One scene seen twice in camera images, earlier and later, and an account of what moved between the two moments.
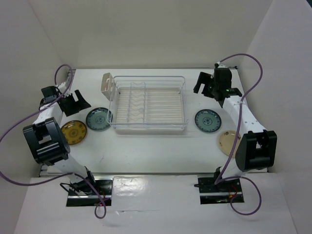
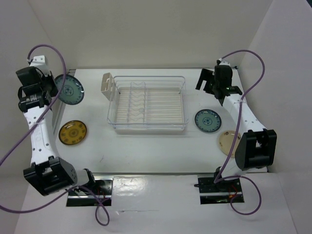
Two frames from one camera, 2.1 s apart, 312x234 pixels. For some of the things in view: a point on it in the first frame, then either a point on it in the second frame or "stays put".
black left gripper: [77, 106] → [49, 77]
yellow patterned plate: [74, 131] stays put
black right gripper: [204, 78] stays put
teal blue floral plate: [99, 118] → [73, 92]
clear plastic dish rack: [148, 103] stays put
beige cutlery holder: [107, 86] stays put
